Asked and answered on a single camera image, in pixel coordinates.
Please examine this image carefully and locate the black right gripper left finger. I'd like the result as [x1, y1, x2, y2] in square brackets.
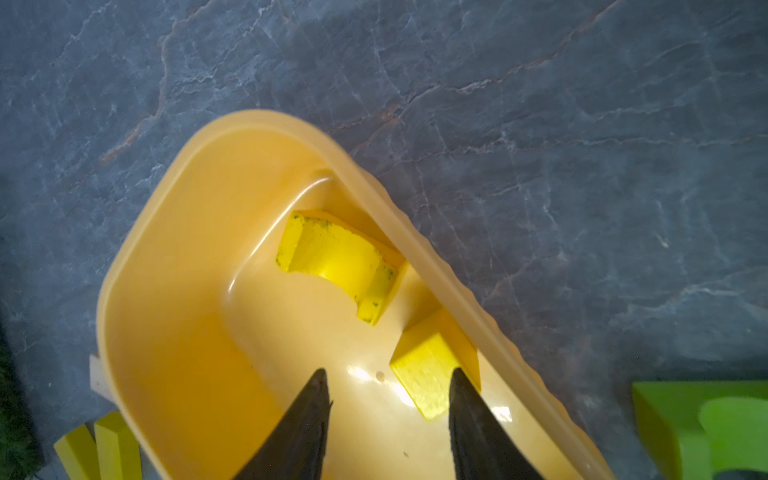
[234, 368, 332, 480]

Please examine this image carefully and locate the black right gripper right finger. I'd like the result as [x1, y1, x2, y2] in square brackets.
[448, 368, 543, 480]

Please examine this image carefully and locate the yellow cube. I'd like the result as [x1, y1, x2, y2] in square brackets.
[390, 309, 482, 421]

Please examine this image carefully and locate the yellow plastic tub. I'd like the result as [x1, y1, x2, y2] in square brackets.
[97, 110, 612, 479]

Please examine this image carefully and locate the yellow arch block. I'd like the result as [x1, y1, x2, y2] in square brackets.
[276, 210, 407, 326]

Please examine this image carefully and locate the green arch block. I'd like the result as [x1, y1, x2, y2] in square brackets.
[632, 380, 767, 479]

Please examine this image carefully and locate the green artificial grass mat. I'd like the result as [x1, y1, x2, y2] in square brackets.
[1, 336, 44, 479]

